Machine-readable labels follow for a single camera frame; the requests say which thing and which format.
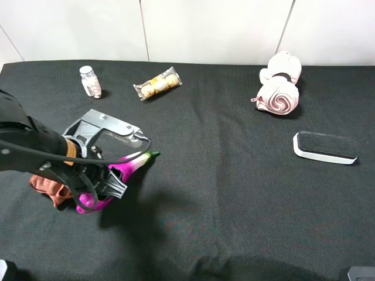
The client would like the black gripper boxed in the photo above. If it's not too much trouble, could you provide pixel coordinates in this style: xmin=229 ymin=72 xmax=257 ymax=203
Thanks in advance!
xmin=37 ymin=138 xmax=128 ymax=199

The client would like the purple toy eggplant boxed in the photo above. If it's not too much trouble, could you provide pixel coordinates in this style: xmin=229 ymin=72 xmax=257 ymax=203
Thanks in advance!
xmin=76 ymin=150 xmax=160 ymax=214

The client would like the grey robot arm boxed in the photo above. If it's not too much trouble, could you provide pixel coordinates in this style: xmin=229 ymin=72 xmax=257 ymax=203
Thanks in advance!
xmin=1 ymin=91 xmax=134 ymax=198

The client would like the orange crumpled cloth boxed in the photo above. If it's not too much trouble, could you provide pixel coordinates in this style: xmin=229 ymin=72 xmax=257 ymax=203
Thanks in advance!
xmin=29 ymin=175 xmax=73 ymax=208

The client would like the small pill bottle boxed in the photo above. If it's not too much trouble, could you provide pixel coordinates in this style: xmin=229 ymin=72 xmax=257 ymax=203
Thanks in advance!
xmin=79 ymin=66 xmax=102 ymax=99

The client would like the gold chocolates packet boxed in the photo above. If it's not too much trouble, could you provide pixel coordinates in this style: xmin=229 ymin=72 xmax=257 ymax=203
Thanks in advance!
xmin=133 ymin=67 xmax=183 ymax=101

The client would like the black table cloth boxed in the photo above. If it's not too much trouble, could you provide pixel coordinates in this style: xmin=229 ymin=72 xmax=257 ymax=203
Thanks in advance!
xmin=1 ymin=61 xmax=374 ymax=280

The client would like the pink rolled towel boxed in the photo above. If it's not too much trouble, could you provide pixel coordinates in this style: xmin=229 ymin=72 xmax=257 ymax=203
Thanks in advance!
xmin=251 ymin=51 xmax=302 ymax=115

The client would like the black white board eraser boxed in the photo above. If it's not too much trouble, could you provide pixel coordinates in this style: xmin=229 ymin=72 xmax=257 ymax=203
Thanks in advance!
xmin=292 ymin=131 xmax=359 ymax=165

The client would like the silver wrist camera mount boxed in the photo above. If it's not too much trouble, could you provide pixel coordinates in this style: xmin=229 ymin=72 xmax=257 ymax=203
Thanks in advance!
xmin=63 ymin=109 xmax=143 ymax=158

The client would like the black cable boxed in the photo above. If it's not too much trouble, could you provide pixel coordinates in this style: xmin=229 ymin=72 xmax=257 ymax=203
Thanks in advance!
xmin=0 ymin=137 xmax=153 ymax=212

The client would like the black hair tie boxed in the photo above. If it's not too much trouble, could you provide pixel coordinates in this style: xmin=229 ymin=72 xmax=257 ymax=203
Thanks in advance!
xmin=272 ymin=72 xmax=293 ymax=84

